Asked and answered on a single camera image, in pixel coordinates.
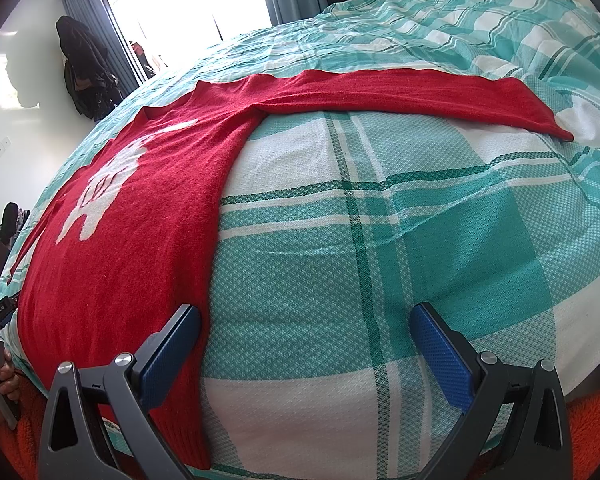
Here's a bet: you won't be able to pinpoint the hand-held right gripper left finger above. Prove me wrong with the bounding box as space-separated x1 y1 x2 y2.
38 304 202 480

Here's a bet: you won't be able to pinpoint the glass balcony door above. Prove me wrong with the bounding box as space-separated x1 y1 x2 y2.
92 0 276 86

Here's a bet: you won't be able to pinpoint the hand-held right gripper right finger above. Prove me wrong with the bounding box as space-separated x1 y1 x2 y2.
409 304 573 480

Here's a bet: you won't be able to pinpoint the red sweater with white figure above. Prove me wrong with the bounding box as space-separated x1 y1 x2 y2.
10 67 575 471

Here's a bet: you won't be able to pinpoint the orange fleece garment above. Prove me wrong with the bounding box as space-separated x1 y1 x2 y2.
0 375 600 480

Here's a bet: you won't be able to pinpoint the clothes on balcony rack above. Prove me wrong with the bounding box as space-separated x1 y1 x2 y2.
130 40 163 78

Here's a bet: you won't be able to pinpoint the person's left hand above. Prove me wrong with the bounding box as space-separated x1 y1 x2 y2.
0 349 22 411

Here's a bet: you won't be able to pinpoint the teal plaid bed blanket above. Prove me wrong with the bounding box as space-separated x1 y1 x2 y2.
0 0 600 480

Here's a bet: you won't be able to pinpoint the hanging dark coats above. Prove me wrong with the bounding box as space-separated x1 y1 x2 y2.
55 15 123 122

